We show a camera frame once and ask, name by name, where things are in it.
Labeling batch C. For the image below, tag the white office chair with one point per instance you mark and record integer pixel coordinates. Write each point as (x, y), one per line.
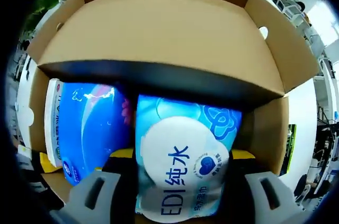
(287, 8)

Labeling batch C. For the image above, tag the white printed carton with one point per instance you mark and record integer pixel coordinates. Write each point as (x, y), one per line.
(54, 118)

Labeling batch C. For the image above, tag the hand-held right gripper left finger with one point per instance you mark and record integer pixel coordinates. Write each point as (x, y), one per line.
(90, 197)

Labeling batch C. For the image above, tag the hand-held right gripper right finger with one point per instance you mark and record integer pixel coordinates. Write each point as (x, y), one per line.
(265, 197)

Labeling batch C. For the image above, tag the pink soft packet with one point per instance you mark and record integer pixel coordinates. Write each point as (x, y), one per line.
(126, 110)

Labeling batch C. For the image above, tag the green potted plant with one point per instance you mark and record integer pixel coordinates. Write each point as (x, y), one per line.
(45, 4)

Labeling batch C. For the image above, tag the light blue wet wipes pack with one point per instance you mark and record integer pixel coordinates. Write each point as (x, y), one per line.
(180, 139)

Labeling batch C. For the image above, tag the brown cardboard shoe box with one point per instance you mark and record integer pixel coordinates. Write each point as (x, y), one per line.
(169, 36)

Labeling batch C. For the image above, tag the L'Oreal Men Expert box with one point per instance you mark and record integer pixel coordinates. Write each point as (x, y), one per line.
(92, 128)

